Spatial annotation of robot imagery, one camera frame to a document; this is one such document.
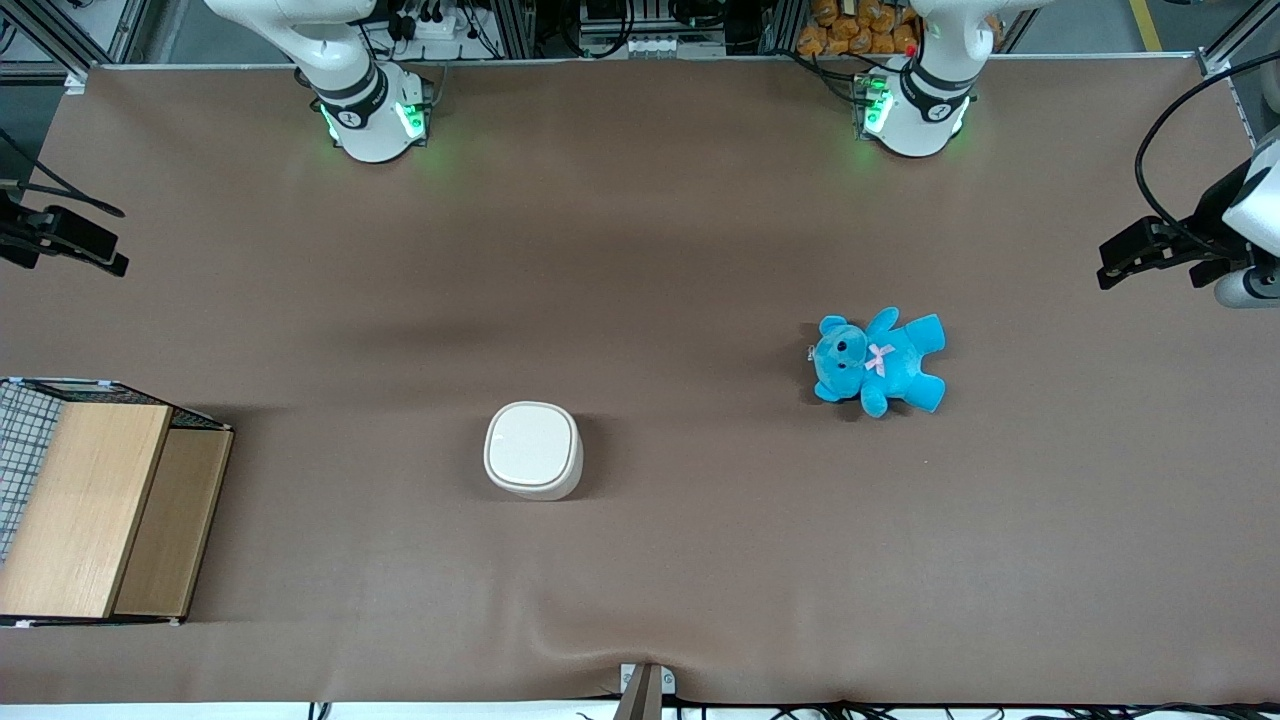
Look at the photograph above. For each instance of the long white power strip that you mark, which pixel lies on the long white power strip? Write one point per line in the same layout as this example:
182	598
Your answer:
670	46

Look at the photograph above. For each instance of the white trash can lid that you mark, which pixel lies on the white trash can lid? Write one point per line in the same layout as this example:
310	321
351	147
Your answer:
532	443

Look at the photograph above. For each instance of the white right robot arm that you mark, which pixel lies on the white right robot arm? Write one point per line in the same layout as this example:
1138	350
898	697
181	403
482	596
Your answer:
365	110

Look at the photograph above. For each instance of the white trash can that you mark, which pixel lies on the white trash can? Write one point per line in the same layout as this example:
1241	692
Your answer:
535	485

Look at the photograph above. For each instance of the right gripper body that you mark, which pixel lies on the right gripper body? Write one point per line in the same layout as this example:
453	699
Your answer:
22	238

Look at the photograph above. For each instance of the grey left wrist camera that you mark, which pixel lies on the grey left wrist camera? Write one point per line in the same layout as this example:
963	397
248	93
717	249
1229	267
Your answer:
1245	288

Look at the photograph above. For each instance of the wooden shelf box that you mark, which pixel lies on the wooden shelf box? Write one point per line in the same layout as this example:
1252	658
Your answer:
90	500

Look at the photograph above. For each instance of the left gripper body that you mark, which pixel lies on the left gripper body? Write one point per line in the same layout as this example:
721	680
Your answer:
1197	243

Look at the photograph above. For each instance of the brown table cover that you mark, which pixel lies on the brown table cover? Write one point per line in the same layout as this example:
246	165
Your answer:
640	250

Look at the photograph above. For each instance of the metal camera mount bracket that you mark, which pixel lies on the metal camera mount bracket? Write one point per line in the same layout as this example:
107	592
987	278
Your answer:
645	690

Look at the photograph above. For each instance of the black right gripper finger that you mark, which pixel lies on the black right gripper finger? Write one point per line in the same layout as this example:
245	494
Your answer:
80	235
113	264

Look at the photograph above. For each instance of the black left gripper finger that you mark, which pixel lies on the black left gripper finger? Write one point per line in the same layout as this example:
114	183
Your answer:
1135	272
1140	242

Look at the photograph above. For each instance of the blue teddy bear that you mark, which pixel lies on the blue teddy bear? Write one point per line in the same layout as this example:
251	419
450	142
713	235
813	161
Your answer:
885	360

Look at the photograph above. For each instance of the orange plush toy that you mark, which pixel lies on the orange plush toy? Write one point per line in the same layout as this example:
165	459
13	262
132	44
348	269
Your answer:
811	41
905	39
848	27
880	14

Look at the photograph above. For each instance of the aluminium frame post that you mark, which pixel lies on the aluminium frame post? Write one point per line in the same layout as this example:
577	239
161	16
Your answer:
1225	50
45	40

